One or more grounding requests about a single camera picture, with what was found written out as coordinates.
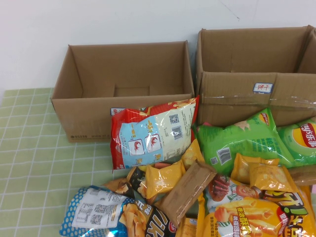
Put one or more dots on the blue dotted chips bag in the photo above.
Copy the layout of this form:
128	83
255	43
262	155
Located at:
98	209

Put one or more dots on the pink snack packet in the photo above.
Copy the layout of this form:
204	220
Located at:
206	124

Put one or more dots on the small yellow snack packet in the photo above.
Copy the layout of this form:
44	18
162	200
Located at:
163	177
240	168
271	177
192	155

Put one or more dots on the black gold snack packet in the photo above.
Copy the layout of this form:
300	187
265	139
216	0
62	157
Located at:
135	176

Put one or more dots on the bronze foil snack packet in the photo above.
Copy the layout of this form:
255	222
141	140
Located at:
118	186

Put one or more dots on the brown flat snack packet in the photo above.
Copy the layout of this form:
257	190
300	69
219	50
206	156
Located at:
185	192

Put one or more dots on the large yellow fries snack bag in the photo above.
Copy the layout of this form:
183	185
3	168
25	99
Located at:
247	217

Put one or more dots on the red shrimp chips bag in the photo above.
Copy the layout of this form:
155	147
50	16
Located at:
153	133

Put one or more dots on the white label blue border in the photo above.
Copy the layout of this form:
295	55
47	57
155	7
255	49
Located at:
263	87
116	111

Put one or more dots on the salmon orange packet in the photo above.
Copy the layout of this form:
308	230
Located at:
161	165

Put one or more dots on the printed brown cardboard box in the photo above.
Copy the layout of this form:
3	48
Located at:
86	118

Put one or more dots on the taped brown cardboard box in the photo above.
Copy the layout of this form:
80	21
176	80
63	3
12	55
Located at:
234	84

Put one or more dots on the green chips bag barcode side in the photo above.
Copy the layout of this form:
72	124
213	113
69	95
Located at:
247	143

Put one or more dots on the yellow packet with blue logo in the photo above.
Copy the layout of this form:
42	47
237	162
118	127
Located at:
185	228

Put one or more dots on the green checked tablecloth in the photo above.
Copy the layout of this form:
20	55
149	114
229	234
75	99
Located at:
37	160

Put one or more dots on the green chips bag logo side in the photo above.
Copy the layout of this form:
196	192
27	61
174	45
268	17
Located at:
303	140

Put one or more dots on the pink object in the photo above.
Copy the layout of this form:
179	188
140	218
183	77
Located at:
314	190

